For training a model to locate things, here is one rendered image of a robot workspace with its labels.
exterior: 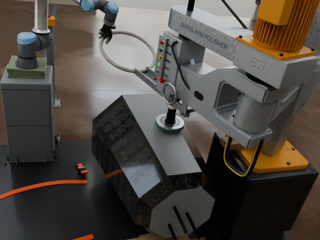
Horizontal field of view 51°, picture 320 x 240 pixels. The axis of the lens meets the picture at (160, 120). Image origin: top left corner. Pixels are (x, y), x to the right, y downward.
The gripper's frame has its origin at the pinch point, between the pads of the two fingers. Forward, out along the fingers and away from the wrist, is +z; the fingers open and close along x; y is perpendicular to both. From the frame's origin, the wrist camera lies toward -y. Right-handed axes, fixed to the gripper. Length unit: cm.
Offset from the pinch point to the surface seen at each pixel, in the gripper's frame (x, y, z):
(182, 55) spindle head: 71, 37, -59
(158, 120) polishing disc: 79, 40, -2
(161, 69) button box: 63, 38, -41
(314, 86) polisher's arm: 151, 2, -72
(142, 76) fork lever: 48, 21, -11
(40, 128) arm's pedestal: -10, 57, 81
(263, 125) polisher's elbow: 131, 64, -71
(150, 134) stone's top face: 80, 54, 1
